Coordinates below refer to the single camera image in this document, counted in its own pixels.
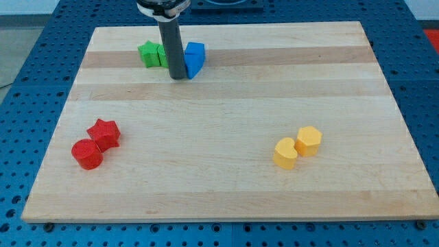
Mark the wooden board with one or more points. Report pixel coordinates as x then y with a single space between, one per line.
201 150

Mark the yellow heart block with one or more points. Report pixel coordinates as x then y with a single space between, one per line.
285 155

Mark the red star block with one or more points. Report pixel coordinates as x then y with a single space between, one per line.
105 134

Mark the green star block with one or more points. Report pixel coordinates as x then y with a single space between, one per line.
149 54

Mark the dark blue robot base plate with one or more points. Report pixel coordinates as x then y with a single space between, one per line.
204 6

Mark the yellow hexagon block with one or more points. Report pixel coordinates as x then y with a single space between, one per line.
308 141

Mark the red cylinder block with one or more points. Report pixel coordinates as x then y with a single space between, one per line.
87 154

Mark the robot wrist flange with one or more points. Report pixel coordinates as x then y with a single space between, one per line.
163 10

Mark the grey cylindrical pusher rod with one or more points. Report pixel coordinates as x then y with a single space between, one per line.
172 43

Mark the blue block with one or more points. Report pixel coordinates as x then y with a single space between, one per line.
194 58

